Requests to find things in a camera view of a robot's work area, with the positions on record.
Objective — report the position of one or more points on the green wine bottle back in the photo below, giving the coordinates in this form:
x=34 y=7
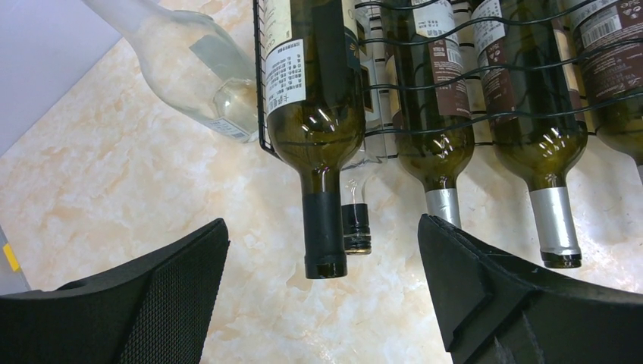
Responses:
x=605 y=33

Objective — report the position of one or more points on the clear tall glass bottle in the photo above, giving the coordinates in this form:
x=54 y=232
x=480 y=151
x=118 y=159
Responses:
x=190 y=63

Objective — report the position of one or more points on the dark bottle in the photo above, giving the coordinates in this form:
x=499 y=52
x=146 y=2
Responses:
x=315 y=113

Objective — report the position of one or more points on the black wire wine rack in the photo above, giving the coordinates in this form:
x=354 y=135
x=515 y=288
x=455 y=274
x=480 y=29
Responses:
x=260 y=58

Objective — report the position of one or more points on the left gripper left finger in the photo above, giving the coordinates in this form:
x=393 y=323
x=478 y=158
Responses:
x=153 y=309

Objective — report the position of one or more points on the green wine bottle front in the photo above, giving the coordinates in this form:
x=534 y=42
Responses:
x=431 y=155

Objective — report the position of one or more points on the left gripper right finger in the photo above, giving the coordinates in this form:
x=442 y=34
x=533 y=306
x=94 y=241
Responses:
x=494 y=307

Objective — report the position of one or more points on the green wine bottle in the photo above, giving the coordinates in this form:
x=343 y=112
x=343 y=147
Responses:
x=532 y=98
x=605 y=33
x=431 y=155

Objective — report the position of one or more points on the square clear liquor bottle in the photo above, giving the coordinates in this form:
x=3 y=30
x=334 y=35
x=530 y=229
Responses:
x=371 y=154

